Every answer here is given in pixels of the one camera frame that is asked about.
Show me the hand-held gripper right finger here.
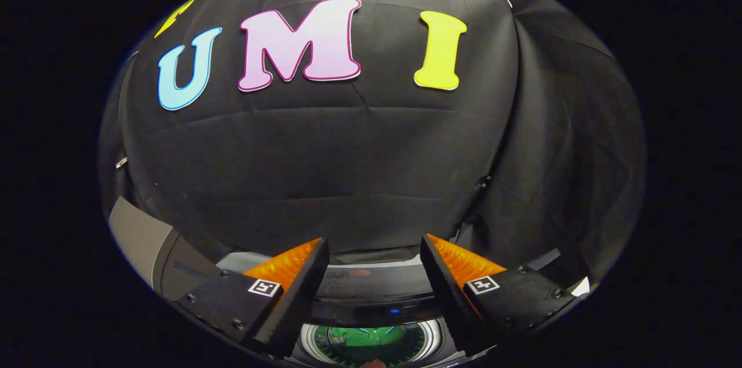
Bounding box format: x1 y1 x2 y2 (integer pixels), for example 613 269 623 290
420 234 580 357

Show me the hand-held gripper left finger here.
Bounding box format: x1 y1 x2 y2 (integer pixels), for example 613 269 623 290
174 238 330 359

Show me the grey washing machine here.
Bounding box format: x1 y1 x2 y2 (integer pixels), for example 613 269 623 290
296 319 464 368

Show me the dark washing machine lid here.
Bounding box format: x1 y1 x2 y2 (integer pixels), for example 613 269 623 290
216 246 563 368

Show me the green polo shirt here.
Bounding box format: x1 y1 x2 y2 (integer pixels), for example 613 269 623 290
328 326 406 351

